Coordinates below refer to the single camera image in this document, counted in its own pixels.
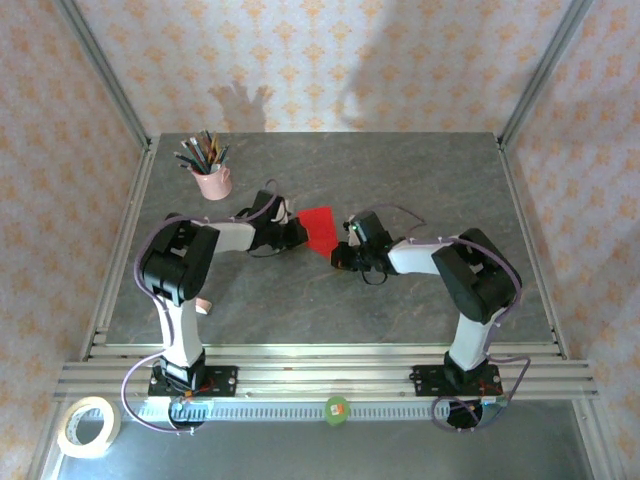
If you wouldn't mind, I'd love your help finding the cream masking tape roll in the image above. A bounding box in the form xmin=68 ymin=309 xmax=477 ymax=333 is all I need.
xmin=56 ymin=395 xmax=122 ymax=459

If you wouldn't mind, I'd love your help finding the grey pencil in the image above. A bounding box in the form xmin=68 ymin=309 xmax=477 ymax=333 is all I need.
xmin=180 ymin=139 xmax=207 ymax=172

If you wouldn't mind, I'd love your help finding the wide aluminium frame rail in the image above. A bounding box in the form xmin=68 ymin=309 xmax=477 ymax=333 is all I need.
xmin=52 ymin=359 xmax=601 ymax=402

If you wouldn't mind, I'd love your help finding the aluminium frame post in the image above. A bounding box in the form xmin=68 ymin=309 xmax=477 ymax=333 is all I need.
xmin=52 ymin=0 xmax=154 ymax=151
xmin=496 ymin=0 xmax=597 ymax=150

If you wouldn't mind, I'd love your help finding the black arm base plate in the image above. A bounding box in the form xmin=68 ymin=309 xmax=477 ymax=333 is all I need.
xmin=147 ymin=365 xmax=240 ymax=399
xmin=410 ymin=364 xmax=503 ymax=399

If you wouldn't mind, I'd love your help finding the pink mug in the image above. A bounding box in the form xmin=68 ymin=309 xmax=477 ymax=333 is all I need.
xmin=192 ymin=164 xmax=234 ymax=202

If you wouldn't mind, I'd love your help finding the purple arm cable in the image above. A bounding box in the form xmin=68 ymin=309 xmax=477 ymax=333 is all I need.
xmin=121 ymin=178 xmax=281 ymax=434
xmin=369 ymin=203 xmax=532 ymax=434

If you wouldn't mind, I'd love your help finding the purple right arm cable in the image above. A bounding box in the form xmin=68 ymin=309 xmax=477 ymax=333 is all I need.
xmin=369 ymin=203 xmax=532 ymax=434

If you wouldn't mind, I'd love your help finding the grey slotted cable duct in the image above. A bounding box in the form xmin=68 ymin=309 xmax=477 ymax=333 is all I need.
xmin=137 ymin=401 xmax=454 ymax=422

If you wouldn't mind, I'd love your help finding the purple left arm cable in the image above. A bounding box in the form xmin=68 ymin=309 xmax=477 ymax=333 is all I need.
xmin=121 ymin=178 xmax=281 ymax=434

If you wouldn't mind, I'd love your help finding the red square paper sheet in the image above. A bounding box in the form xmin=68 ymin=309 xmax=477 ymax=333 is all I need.
xmin=296 ymin=204 xmax=340 ymax=261

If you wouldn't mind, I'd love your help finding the aluminium side rail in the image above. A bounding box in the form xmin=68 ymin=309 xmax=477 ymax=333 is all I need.
xmin=494 ymin=134 xmax=571 ymax=360
xmin=79 ymin=134 xmax=162 ymax=360

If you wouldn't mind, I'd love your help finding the narrow aluminium frame rail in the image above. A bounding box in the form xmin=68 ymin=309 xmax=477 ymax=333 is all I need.
xmin=82 ymin=342 xmax=569 ymax=362

